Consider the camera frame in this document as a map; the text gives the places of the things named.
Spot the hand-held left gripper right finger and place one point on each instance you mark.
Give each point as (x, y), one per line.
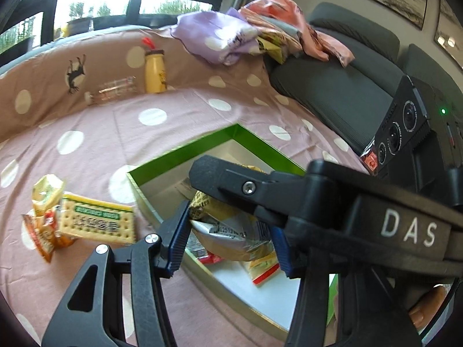
(284, 253)

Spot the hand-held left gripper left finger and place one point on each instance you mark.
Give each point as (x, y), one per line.
(179, 238)

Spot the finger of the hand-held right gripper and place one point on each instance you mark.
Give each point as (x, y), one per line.
(325, 202)

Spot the yellow snack packet black print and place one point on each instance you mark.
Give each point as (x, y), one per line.
(202, 202)

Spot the silver yellow snack packet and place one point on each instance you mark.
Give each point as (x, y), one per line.
(231, 238)

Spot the green cardboard box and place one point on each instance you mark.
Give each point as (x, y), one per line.
(253, 296)

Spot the person's right hand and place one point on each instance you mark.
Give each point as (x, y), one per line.
(428, 311)

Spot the yellow red packet in box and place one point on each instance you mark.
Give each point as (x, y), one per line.
(264, 271)

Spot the dark red snack packet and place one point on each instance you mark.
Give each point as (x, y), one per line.
(202, 253)

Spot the pale cracker packet green label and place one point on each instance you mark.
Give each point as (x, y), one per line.
(97, 218)

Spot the dark grey sofa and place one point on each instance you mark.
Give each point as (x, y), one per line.
(325, 90)

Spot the pink cloth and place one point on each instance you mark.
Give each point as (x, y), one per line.
(318, 39)

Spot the pink polka dot blanket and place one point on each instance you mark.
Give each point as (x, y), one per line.
(90, 133)

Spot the small yellow snack packet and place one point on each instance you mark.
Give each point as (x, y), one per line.
(47, 191)

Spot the clear plastic bottle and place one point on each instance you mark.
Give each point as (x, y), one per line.
(112, 90)

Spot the yellow green snack packet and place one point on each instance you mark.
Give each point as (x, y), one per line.
(271, 45)

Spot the yellow bear bottle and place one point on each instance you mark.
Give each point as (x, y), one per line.
(155, 72)

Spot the purple polka dot cloth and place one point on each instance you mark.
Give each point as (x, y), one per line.
(206, 32)

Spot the black planter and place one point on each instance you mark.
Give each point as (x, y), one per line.
(79, 25)
(108, 21)

